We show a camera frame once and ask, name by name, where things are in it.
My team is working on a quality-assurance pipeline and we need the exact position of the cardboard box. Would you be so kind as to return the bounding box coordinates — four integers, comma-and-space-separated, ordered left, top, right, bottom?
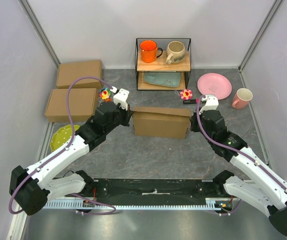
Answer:
56, 59, 103, 89
45, 88, 99, 123
133, 106, 192, 139

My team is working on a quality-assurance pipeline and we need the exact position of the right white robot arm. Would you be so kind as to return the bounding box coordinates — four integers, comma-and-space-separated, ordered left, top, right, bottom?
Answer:
190, 109, 287, 237

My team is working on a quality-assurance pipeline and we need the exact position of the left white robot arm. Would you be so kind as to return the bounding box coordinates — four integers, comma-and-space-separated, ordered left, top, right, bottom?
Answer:
8, 102, 133, 216

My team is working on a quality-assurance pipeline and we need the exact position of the pink black highlighter marker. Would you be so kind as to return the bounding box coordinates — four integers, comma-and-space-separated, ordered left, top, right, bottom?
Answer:
182, 98, 199, 105

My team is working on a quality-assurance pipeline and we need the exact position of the pink round plate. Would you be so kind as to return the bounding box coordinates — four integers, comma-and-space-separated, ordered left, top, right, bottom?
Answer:
197, 73, 232, 100

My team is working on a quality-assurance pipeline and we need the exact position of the pink mug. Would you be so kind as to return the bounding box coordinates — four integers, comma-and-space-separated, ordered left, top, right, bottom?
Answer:
231, 88, 253, 110

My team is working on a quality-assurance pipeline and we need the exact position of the green dotted plate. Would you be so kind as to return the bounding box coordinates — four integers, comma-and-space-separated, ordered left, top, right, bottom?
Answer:
49, 124, 73, 153

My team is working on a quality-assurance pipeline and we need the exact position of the teal rectangular dish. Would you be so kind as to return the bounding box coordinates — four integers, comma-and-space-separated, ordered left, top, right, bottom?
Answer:
143, 72, 181, 88

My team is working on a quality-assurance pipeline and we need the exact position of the orange enamel mug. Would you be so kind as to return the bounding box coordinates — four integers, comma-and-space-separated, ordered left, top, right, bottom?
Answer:
139, 40, 163, 63

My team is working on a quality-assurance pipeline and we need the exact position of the beige ceramic mug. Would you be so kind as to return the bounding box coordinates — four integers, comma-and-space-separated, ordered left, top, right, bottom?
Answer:
166, 41, 186, 65

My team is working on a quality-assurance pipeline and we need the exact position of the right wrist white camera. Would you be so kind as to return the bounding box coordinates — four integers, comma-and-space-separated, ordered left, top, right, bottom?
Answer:
199, 94, 219, 115

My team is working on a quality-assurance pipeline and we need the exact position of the wrist white camera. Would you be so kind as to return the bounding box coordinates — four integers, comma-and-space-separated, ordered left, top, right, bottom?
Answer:
199, 94, 219, 115
110, 86, 130, 110

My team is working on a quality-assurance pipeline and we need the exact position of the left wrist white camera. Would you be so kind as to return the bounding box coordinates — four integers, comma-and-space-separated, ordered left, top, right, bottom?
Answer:
110, 86, 130, 110

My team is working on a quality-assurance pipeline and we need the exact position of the rainbow flower plush keychain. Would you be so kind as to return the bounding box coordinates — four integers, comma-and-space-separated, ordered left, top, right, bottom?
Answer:
98, 87, 112, 102

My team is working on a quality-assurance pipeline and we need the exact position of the pink flower plush keychain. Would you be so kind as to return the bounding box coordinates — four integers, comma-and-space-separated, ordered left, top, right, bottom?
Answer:
174, 89, 193, 100

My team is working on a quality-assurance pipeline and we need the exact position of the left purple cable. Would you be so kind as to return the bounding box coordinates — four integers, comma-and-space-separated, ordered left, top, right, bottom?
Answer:
9, 76, 118, 216

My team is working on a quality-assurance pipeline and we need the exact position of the purple cable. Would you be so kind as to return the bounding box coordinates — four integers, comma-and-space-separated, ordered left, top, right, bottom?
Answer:
196, 94, 287, 232
9, 76, 118, 216

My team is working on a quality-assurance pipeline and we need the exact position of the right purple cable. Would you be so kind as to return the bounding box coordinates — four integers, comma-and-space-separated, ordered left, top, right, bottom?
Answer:
196, 94, 287, 232

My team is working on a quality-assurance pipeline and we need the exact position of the black wire wooden shelf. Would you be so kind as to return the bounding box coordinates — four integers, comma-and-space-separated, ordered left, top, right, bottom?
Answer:
134, 37, 192, 91

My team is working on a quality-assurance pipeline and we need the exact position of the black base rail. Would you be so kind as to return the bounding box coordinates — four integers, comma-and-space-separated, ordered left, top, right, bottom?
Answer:
79, 178, 230, 200

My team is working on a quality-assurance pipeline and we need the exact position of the grey slotted cable duct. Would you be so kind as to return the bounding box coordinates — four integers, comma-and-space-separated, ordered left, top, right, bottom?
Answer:
43, 197, 233, 211

